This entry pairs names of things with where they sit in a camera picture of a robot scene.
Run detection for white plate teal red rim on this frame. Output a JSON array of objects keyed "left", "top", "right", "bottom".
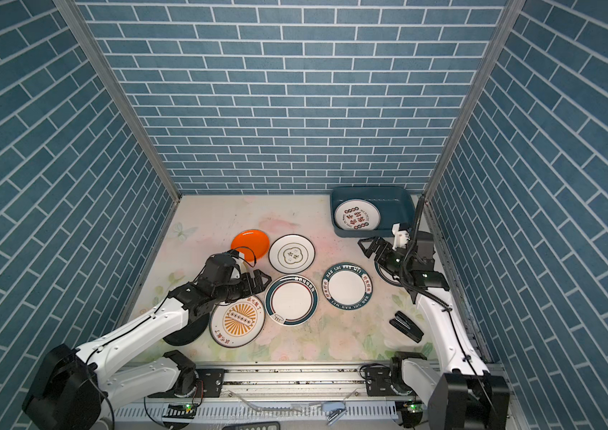
[{"left": 265, "top": 275, "right": 318, "bottom": 326}]

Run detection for white plate teal lettered rim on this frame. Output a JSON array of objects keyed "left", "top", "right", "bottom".
[{"left": 322, "top": 263, "right": 373, "bottom": 311}]

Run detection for white plate red characters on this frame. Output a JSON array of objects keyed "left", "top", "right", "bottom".
[{"left": 334, "top": 199, "right": 381, "bottom": 231}]

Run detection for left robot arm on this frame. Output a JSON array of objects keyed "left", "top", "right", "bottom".
[{"left": 22, "top": 250, "right": 272, "bottom": 429}]

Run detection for white plate clover emblem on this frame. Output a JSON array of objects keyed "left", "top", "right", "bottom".
[{"left": 267, "top": 234, "right": 316, "bottom": 274}]

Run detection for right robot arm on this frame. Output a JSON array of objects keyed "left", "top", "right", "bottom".
[{"left": 358, "top": 230, "right": 510, "bottom": 429}]

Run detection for orange plastic plate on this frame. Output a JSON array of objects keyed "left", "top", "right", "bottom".
[{"left": 231, "top": 229, "right": 270, "bottom": 263}]

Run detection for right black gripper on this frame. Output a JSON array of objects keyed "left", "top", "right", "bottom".
[{"left": 360, "top": 235, "right": 414, "bottom": 278}]

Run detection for aluminium mounting rail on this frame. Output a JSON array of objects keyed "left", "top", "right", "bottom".
[{"left": 53, "top": 362, "right": 531, "bottom": 430}]

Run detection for black round plate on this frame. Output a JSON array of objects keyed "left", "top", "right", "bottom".
[{"left": 163, "top": 315, "right": 210, "bottom": 347}]

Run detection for teal plastic bin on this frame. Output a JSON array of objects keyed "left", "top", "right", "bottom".
[{"left": 330, "top": 186, "right": 415, "bottom": 238}]

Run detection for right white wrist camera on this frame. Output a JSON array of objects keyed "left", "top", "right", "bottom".
[{"left": 391, "top": 223, "right": 411, "bottom": 251}]

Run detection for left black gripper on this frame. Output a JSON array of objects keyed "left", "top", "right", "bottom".
[{"left": 213, "top": 268, "right": 274, "bottom": 305}]

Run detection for white plate orange sunburst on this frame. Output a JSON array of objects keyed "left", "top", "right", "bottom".
[{"left": 209, "top": 296, "right": 266, "bottom": 349}]

